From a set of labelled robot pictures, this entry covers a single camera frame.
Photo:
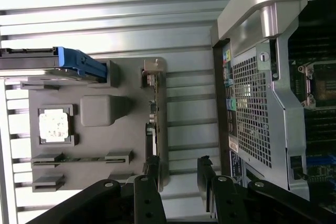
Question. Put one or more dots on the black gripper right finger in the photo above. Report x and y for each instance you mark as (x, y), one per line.
(223, 203)

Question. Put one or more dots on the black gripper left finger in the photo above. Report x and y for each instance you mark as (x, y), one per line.
(149, 203)

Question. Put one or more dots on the grey parts rack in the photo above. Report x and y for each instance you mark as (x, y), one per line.
(105, 140)

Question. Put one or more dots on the open PC case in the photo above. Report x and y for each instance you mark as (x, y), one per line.
(252, 103)

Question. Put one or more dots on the blue expansion slot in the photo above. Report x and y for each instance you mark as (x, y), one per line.
(326, 161)

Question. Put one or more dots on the green motherboard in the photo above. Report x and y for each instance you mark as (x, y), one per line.
(320, 129)

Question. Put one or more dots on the silver CPU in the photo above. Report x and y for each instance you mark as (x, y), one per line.
(54, 125)

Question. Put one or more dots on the CPU socket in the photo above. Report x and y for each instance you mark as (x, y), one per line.
(323, 85)

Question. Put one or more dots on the hard disk in blue caddy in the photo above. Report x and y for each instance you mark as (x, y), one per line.
(26, 62)

